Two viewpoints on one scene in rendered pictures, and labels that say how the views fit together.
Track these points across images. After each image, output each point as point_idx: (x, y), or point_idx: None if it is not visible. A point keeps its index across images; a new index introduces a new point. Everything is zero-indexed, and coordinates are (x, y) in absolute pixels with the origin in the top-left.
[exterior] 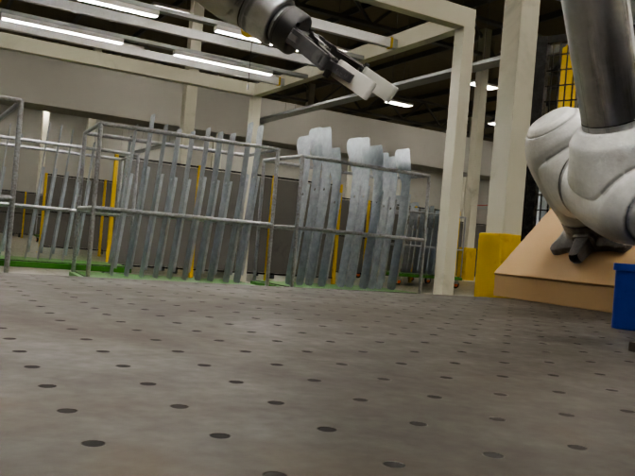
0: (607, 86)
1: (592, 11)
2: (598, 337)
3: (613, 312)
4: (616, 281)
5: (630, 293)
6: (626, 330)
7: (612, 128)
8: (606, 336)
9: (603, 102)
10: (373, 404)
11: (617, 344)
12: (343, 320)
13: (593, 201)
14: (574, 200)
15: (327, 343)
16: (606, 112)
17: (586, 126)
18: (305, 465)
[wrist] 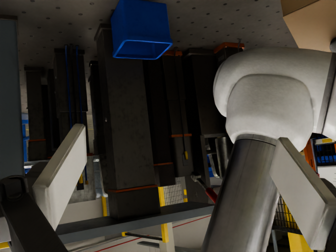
0: (224, 175)
1: (204, 242)
2: (28, 0)
3: (121, 8)
4: (123, 28)
5: (119, 26)
6: (117, 3)
7: (235, 139)
8: (42, 1)
9: (230, 161)
10: None
11: (3, 7)
12: None
13: (246, 74)
14: (285, 68)
15: None
16: (232, 152)
17: (253, 140)
18: None
